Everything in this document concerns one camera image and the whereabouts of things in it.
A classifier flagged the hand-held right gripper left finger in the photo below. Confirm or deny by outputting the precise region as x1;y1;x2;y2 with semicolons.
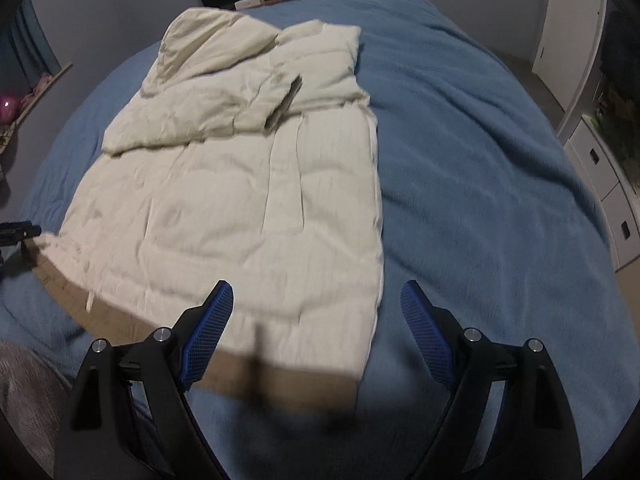
54;280;235;480

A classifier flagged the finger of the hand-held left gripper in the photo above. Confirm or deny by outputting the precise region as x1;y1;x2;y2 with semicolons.
0;220;43;248

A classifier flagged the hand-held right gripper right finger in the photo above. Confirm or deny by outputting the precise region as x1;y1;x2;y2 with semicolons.
400;280;577;480

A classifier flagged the cream hooded padded coat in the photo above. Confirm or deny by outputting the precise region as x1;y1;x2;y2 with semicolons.
37;7;387;411

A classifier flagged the pink ball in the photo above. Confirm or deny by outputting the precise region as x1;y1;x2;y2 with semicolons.
0;92;21;124

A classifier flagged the wooden window ledge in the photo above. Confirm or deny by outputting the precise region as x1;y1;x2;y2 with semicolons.
0;62;74;147

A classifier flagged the blue fleece blanket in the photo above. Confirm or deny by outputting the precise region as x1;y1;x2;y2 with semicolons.
0;0;623;480

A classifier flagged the person's grey trouser leg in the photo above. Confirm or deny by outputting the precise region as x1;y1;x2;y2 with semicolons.
0;339;72;463

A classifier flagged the blue curtain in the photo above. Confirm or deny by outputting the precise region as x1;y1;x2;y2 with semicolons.
10;4;62;77

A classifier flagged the white wardrobe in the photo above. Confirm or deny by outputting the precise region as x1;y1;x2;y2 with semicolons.
531;0;640;272

